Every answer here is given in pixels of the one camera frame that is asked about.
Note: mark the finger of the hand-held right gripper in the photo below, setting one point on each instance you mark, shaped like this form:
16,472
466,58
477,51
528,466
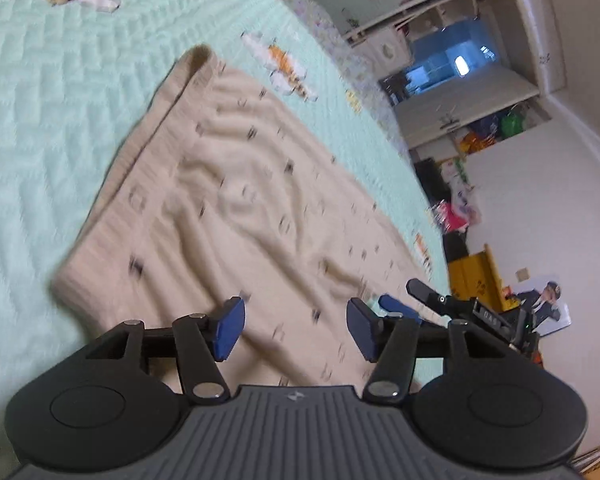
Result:
440,302
389,302

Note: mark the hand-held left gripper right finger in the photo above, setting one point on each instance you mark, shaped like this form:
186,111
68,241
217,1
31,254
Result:
360,327

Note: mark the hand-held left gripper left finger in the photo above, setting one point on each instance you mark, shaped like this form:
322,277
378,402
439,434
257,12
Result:
230,327

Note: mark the beige smiley print pants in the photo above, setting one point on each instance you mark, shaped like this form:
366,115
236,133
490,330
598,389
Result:
230,200

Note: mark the child portrait poster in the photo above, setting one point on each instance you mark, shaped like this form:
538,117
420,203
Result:
542,305

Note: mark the wooden nightstand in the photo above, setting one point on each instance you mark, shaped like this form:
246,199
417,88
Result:
472,275

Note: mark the pink plastic bag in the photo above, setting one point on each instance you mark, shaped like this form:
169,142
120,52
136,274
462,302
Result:
455,212

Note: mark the black chair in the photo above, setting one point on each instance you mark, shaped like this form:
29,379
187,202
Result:
432,182

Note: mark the white green carton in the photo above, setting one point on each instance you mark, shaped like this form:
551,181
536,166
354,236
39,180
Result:
454,170

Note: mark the hanging colourful bags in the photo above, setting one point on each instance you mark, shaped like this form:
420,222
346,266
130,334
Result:
492,130

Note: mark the white door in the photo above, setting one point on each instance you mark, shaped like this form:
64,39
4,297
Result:
470,105

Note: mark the white drawer cabinet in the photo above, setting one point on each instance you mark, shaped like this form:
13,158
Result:
385,52

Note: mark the floral bed sheet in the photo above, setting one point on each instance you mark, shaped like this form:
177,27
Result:
330,35

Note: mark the green quilted bee blanket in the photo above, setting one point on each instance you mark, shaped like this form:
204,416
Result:
55,110

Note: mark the white wardrobe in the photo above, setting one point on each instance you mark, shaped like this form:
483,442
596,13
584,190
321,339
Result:
525,20

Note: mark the wall switch plate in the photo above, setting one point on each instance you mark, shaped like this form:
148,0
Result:
522,275

